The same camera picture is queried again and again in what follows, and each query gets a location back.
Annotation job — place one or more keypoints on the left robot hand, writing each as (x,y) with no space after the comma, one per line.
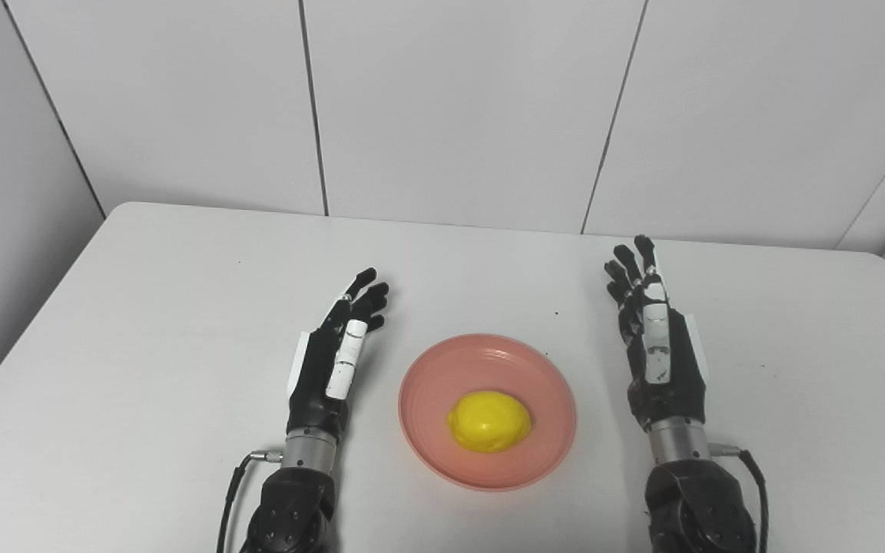
(335,361)

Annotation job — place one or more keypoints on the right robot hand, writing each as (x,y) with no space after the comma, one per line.
(657,353)

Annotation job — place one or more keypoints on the pink plate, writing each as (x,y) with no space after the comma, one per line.
(487,411)

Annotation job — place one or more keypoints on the yellow lemon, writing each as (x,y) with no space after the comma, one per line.
(488,421)

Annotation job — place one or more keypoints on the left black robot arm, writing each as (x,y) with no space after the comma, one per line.
(296,499)

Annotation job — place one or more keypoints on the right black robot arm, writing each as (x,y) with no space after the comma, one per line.
(692,499)

